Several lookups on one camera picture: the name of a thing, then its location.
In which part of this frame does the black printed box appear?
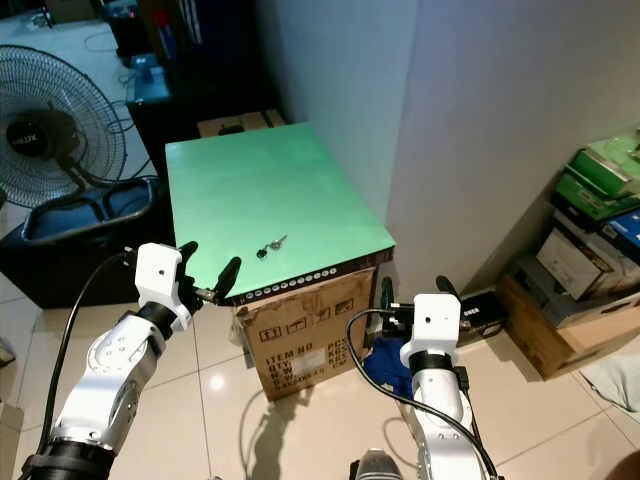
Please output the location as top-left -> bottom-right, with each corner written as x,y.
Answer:
460,290 -> 506,346

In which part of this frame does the blue cloth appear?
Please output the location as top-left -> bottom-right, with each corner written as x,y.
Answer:
363,337 -> 421,401

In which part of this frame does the light green table board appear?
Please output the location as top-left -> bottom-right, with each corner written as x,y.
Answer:
164,121 -> 398,306

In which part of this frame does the printed cardboard box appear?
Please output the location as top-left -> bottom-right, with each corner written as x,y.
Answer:
232,255 -> 381,403

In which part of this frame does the black storage bin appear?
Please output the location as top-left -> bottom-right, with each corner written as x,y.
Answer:
22,175 -> 161,309

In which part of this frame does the open brown cardboard box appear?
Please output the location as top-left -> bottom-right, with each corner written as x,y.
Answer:
498,285 -> 640,379

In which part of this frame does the white product box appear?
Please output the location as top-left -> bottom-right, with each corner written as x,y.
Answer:
535,225 -> 640,301

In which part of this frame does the small flat cardboard box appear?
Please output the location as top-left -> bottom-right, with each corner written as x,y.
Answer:
198,108 -> 286,139

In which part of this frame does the robot right leg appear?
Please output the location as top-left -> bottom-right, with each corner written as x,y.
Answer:
352,450 -> 406,480

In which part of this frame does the black cabinet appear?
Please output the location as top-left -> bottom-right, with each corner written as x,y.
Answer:
125,50 -> 286,181

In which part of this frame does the green cardboard box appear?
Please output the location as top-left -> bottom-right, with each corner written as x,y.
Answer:
570,135 -> 640,196
550,170 -> 640,221

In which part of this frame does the blue product box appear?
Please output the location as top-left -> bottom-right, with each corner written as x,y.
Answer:
605,210 -> 640,263

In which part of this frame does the black standing fan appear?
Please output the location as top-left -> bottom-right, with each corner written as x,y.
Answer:
0,45 -> 131,211

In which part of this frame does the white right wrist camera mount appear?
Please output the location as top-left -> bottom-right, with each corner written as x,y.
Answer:
400,293 -> 463,369

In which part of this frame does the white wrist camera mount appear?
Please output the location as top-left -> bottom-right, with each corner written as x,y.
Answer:
135,243 -> 193,331
400,293 -> 463,369

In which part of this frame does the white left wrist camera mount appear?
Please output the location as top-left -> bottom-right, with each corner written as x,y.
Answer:
135,243 -> 193,331

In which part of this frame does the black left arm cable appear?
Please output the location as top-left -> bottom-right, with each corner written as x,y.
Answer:
40,250 -> 141,456

